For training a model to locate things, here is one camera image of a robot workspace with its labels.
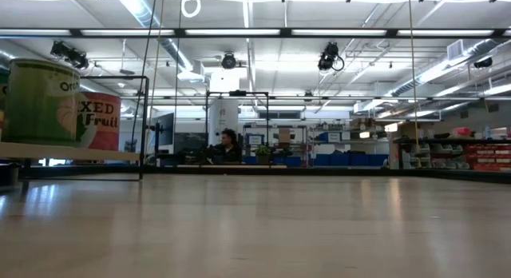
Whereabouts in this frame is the white pillar with sign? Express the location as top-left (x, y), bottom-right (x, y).
top-left (207, 72), bottom-right (240, 147)

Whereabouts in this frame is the small green potted plant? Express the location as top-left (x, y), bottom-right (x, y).
top-left (255, 145), bottom-right (272, 165)

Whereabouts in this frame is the tall green Orange can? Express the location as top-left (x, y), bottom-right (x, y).
top-left (1, 58), bottom-right (82, 148)

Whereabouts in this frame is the black ceiling device with loop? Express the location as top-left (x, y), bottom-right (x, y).
top-left (317, 41), bottom-right (346, 73)

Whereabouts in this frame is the black computer monitor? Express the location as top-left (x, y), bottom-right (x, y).
top-left (149, 112), bottom-right (176, 156)

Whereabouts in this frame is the small black ceiling device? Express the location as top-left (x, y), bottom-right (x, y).
top-left (473, 56), bottom-right (494, 70)

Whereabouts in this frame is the pink Mixed Fruit can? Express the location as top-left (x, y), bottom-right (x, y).
top-left (75, 91), bottom-right (122, 152)

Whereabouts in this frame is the blue storage bin row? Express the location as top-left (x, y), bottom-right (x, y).
top-left (311, 152), bottom-right (390, 168)

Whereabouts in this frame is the round black overhead camera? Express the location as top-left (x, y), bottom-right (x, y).
top-left (220, 52), bottom-right (238, 70)

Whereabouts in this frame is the person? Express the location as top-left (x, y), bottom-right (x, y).
top-left (205, 128), bottom-right (244, 165)

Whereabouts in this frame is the dark storage shelving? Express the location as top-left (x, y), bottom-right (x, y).
top-left (393, 125), bottom-right (511, 171)

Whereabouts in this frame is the thin tan hanging cord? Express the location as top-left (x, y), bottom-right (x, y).
top-left (406, 0), bottom-right (421, 168)

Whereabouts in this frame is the black aluminium table frame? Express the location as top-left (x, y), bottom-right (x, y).
top-left (0, 162), bottom-right (511, 187)

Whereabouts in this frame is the black ceiling spotlight cluster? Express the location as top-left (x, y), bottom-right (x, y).
top-left (50, 40), bottom-right (91, 70)

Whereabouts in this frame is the wooden shelf with black frame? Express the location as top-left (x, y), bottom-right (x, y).
top-left (0, 75), bottom-right (151, 191)

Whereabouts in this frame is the white hanging cable loop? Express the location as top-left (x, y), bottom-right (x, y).
top-left (180, 0), bottom-right (202, 19)

